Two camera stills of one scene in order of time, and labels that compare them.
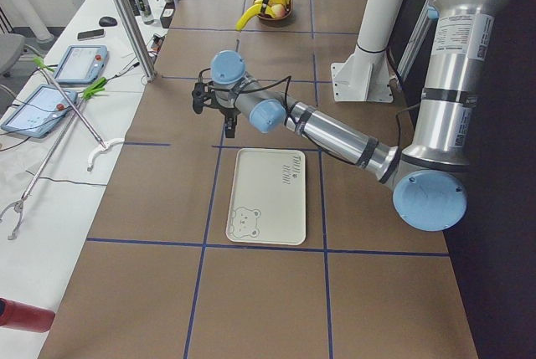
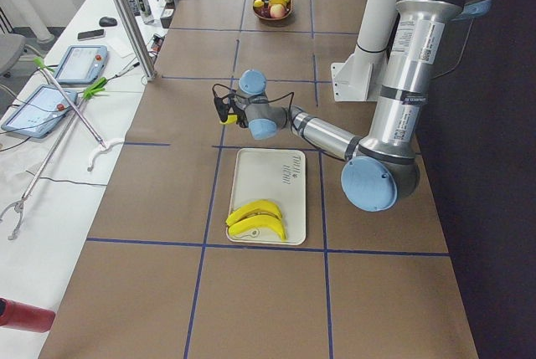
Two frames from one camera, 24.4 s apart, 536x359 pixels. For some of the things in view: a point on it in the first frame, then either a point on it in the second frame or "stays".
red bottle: [25, 316] stays
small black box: [167, 14] stays
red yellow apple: [279, 11] stays
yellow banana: [250, 12] -> [254, 207]
